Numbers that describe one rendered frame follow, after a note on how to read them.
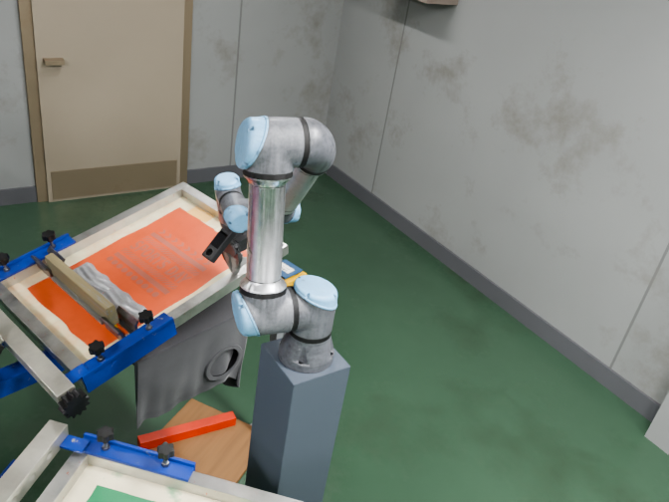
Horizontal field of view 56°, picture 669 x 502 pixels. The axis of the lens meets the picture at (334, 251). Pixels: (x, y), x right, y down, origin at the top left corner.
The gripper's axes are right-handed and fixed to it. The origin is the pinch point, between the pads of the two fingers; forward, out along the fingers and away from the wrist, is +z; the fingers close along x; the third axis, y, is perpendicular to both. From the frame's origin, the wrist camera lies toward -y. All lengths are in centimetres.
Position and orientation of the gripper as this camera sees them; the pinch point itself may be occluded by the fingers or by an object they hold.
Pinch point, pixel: (233, 272)
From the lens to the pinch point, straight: 205.3
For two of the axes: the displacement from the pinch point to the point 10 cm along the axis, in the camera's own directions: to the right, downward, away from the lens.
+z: 0.0, 7.7, 6.4
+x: -7.4, -4.3, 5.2
